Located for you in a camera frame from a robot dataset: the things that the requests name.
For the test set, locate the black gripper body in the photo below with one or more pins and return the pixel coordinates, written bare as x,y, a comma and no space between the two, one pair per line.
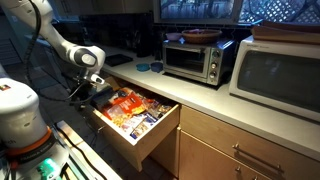
96,96

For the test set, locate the wooden drawer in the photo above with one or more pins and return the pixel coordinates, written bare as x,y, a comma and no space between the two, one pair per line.
126,140
213,130

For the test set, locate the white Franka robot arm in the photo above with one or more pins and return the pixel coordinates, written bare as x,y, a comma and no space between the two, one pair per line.
20,116

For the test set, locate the closed wooden drawer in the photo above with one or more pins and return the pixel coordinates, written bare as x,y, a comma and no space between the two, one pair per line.
213,130

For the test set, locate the orange snack bag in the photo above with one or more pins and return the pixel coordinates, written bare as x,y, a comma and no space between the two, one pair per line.
128,105

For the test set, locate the black flat tray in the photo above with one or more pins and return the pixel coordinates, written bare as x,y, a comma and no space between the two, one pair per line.
118,60

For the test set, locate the white pink snack packet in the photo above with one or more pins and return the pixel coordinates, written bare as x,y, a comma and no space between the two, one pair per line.
131,122

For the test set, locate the dark floor mat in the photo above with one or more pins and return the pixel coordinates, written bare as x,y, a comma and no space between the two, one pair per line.
46,84

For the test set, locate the light blue small bowl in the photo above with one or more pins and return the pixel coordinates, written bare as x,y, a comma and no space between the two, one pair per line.
142,67

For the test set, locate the blue snack packet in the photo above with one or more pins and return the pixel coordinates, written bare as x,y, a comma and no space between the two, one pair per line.
144,125

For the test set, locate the wooden robot platform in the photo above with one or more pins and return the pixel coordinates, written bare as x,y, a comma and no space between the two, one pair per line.
90,155

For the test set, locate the dark blue small bowl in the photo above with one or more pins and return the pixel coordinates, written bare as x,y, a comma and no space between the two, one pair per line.
156,67

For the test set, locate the black countertop appliance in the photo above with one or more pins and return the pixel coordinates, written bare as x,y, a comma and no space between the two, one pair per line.
145,36

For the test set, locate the small pink bowl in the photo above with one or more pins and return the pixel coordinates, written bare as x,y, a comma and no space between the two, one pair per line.
173,36

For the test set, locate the silver toaster oven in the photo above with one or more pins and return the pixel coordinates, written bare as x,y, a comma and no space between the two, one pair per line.
195,61

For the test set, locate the wooden bowl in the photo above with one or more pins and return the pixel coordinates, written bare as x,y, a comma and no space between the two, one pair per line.
201,36

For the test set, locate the window with lattice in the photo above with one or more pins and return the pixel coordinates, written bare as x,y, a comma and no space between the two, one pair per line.
200,10

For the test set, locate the white toaster oven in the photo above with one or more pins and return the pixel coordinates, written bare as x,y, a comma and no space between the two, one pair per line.
276,78

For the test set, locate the wooden cutting board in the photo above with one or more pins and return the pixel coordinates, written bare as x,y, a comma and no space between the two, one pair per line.
283,33

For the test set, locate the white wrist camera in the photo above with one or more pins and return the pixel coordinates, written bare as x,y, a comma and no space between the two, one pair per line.
97,79

